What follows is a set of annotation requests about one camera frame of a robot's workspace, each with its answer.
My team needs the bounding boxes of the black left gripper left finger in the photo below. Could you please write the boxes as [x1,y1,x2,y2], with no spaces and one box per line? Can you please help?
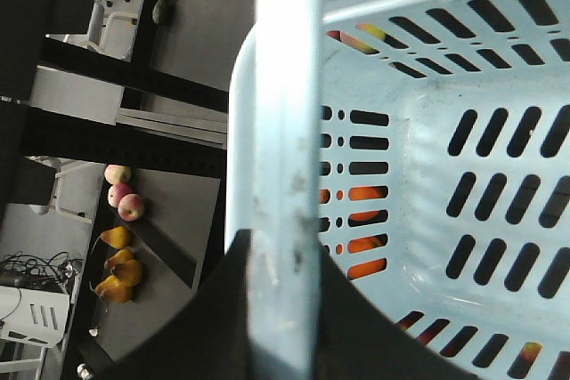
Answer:
[95,229,252,379]

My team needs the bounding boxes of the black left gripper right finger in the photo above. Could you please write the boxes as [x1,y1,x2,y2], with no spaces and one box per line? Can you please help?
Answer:
[313,248,477,379]

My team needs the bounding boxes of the light blue plastic basket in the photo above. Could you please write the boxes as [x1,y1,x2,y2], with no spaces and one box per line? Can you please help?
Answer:
[225,0,569,379]

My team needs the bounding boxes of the brown pear three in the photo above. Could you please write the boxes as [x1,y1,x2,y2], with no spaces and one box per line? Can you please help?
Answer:
[103,248,134,271]

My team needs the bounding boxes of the pink peach apple three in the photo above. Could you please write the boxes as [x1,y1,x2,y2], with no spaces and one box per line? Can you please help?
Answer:
[104,165,132,185]

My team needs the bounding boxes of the small orange right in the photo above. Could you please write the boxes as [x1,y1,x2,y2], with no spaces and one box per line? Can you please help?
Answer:
[334,234,387,281]

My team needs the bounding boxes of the brown pear two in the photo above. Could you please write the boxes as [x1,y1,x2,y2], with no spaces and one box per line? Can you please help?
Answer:
[111,259,143,287]

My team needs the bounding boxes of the brown pear one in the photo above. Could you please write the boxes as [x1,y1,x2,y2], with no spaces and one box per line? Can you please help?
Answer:
[92,275,133,303]

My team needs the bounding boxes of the brown pear four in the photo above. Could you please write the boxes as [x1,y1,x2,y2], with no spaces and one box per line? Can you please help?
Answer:
[89,225,132,255]

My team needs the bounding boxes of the large navel orange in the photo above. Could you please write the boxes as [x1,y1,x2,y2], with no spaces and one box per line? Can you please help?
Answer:
[317,185,388,227]

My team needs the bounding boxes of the pink peach apple one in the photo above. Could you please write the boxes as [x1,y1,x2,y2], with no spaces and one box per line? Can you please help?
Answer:
[118,193,145,222]

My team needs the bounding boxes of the white computer case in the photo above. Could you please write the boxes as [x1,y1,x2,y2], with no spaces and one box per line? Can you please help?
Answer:
[1,286,70,348]

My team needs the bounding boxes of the pink peach apple two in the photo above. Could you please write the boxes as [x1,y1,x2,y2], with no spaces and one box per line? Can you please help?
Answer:
[107,182,134,208]

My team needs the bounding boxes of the black wooden display stand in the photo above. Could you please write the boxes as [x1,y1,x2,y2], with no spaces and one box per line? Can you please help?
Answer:
[0,0,232,380]

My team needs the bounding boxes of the pink green peach right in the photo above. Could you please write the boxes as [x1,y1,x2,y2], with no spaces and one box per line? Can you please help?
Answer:
[326,23,387,55]

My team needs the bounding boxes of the green avocado two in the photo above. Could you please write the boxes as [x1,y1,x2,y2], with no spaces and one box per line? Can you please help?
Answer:
[151,0,169,25]

